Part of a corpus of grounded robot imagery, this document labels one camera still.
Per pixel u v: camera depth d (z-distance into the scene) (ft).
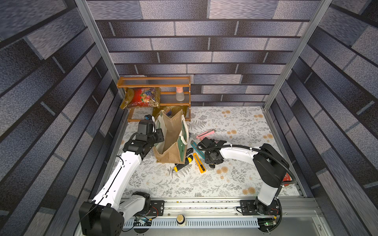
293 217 2.48
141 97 3.21
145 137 1.90
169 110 3.65
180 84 3.13
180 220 1.92
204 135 3.38
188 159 2.95
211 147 2.33
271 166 1.56
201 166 2.87
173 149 2.41
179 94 3.34
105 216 1.21
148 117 2.28
